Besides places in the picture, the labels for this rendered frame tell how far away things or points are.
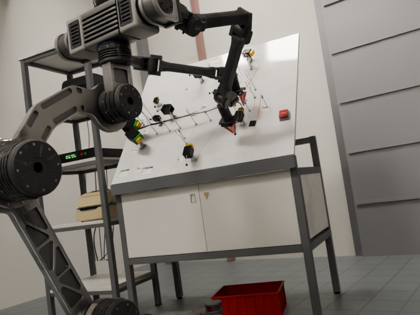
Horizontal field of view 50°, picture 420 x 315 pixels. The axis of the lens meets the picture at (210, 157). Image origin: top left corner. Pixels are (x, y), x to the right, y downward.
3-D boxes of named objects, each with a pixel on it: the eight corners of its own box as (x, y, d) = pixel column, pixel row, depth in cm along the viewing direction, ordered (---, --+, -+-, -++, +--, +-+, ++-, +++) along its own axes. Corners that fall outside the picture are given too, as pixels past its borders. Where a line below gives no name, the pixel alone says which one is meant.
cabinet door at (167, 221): (207, 251, 256) (197, 183, 259) (128, 258, 279) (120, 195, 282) (208, 250, 258) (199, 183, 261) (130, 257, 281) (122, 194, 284)
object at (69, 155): (94, 157, 288) (93, 147, 289) (53, 165, 303) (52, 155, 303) (125, 157, 318) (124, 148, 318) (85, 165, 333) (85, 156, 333)
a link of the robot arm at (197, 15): (244, 3, 212) (259, 11, 208) (235, 30, 220) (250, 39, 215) (174, 9, 182) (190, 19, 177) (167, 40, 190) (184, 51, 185)
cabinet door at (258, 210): (300, 244, 233) (289, 169, 236) (207, 252, 256) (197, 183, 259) (302, 243, 235) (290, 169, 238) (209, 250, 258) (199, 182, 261)
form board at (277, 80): (112, 186, 283) (110, 184, 282) (149, 77, 345) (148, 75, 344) (294, 155, 234) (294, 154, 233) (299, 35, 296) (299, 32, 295)
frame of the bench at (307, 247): (321, 322, 229) (297, 167, 235) (131, 324, 278) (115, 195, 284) (340, 292, 283) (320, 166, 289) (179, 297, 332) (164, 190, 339)
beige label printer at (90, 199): (103, 219, 288) (99, 189, 289) (75, 222, 295) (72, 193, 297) (129, 214, 316) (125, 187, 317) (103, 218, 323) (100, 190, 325)
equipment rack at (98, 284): (120, 327, 275) (84, 34, 289) (47, 327, 300) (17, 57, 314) (164, 303, 320) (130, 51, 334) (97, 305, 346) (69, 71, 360)
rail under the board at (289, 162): (295, 167, 231) (293, 154, 232) (111, 195, 281) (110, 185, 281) (297, 167, 236) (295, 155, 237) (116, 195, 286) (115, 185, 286)
